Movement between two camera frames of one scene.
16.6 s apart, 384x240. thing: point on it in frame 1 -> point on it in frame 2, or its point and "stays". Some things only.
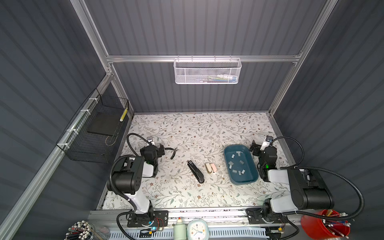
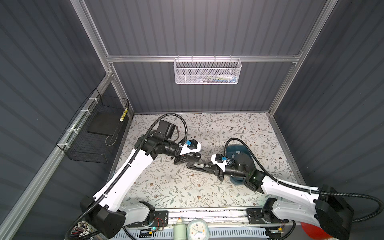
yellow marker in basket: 123,115 stays
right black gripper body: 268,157 -> 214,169
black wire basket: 93,135 stays
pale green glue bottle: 179,230 stays
